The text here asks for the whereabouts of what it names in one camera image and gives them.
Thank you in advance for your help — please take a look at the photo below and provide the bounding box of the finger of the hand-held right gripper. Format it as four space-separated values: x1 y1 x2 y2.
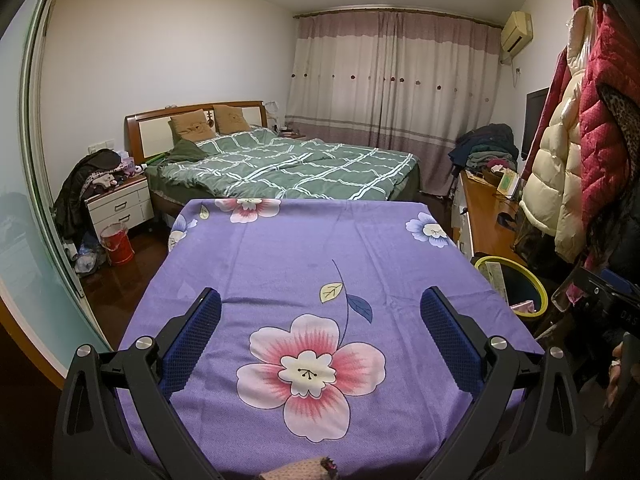
600 268 636 294

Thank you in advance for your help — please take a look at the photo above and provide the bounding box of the brown pillow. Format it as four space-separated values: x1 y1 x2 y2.
212 104 252 135
169 109 217 143

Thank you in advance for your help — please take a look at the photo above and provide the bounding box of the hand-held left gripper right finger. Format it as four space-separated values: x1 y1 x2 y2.
419 286 587 480

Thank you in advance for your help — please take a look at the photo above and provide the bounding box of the purple floral tablecloth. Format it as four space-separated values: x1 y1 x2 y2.
117 198 547 467

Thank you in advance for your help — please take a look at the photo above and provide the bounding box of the leopard print scarf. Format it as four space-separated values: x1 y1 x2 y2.
597 82 640 162

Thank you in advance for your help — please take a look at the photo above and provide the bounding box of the red bucket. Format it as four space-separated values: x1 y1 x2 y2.
99 222 135 266

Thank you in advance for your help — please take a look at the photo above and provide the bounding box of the green checked duvet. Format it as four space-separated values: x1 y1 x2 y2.
158 128 421 202

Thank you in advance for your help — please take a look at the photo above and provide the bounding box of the pile of folded clothes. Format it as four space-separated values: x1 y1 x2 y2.
448 123 521 177

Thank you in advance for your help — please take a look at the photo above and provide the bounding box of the wooden side desk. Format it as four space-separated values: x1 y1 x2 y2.
450 170 527 267

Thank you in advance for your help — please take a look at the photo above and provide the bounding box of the dark green cloth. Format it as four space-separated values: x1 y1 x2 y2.
164 140 207 164

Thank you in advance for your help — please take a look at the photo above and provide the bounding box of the black television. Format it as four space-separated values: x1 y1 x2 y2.
520 87 550 161

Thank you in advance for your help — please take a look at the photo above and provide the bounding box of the sliding wardrobe door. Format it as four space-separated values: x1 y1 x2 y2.
0 0 118 366

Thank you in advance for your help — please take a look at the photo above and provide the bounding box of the cream puffer jacket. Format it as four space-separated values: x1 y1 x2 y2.
519 6 587 264

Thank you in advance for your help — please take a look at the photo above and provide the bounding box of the white nightstand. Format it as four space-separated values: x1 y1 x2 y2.
85 176 154 239

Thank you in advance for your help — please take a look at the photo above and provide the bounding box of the brown knitted cloth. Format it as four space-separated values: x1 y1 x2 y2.
259 455 342 480

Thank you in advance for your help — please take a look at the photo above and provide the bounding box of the black coat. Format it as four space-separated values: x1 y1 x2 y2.
585 195 640 288

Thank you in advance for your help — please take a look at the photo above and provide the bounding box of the pink beige curtain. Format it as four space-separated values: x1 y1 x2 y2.
286 9 504 196

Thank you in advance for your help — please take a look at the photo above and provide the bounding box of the white green cardboard box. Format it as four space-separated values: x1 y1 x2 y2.
482 260 509 307

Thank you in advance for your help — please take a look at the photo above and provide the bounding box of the dark trash bin yellow rim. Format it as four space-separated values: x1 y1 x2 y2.
472 255 549 319

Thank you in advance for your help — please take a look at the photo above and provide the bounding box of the wall air conditioner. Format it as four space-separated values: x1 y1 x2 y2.
499 10 534 56

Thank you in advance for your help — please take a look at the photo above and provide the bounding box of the wooden bed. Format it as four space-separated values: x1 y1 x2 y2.
124 100 422 212

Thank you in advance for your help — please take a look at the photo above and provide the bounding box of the plastic bags heap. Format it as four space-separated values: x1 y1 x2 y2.
69 244 109 277

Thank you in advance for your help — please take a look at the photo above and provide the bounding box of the person's right hand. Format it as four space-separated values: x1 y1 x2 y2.
606 341 633 409

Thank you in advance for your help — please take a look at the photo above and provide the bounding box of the dark clothes heap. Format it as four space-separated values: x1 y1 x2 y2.
52 150 127 244

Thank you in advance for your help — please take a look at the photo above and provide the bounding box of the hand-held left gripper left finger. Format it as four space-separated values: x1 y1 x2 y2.
52 286 223 480

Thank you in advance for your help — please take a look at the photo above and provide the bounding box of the red puffer jacket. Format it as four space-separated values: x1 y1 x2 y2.
574 0 640 213

